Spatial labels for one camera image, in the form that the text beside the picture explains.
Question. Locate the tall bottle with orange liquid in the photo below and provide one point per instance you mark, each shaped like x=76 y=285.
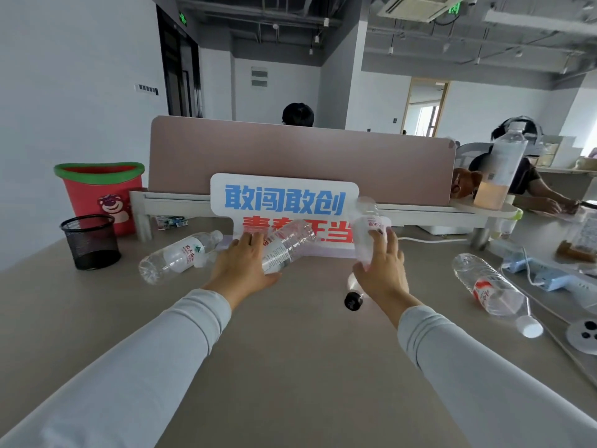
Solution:
x=501 y=167

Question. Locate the clear ribbed plastic bottle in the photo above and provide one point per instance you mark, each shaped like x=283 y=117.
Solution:
x=291 y=240

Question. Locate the black mesh pen holder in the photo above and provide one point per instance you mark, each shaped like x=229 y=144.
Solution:
x=91 y=244

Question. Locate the red bucket green rim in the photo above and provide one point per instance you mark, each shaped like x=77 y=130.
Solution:
x=100 y=188

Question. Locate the person's right hand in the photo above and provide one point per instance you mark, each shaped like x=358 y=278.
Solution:
x=385 y=279

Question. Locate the pink desk divider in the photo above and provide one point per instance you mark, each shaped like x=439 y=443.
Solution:
x=303 y=158

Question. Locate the person's left thumb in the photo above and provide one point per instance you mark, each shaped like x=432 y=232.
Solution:
x=272 y=279

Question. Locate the white round socket cover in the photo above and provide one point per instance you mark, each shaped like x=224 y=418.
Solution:
x=583 y=335

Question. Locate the white sign blue red lettering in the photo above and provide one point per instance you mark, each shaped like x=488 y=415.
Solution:
x=284 y=200

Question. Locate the brown plush bear toy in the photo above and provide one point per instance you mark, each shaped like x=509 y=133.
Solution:
x=464 y=181

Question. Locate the blue white power strip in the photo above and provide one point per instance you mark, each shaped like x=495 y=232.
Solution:
x=545 y=275

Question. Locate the small black-capped bottle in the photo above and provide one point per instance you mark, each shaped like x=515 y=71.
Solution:
x=353 y=299

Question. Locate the clear capless plastic bottle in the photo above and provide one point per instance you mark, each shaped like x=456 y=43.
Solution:
x=364 y=228

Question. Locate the white wall switch panel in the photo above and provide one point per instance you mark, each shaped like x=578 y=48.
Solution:
x=147 y=89

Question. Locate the person's right forearm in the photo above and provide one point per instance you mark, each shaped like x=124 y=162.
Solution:
x=485 y=382

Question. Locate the clear bottle green red label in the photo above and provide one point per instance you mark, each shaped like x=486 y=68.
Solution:
x=179 y=256

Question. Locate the ceiling air conditioner unit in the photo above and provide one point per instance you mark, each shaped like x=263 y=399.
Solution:
x=419 y=6

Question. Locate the small printed packet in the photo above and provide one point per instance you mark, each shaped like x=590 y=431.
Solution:
x=171 y=222

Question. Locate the flat white box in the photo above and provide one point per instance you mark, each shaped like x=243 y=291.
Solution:
x=443 y=229

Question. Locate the clear water bottle white cap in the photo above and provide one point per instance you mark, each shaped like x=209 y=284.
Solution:
x=494 y=291

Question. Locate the clear plastic container brown base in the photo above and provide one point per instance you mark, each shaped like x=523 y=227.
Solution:
x=580 y=237

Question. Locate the person's right thumb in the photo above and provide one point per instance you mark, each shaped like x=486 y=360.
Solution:
x=362 y=276

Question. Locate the white desk riser shelf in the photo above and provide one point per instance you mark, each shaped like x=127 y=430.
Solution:
x=186 y=205

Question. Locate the person's left forearm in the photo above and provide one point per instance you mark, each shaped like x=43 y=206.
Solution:
x=140 y=368

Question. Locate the person's left hand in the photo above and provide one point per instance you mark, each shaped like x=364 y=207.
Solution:
x=238 y=275

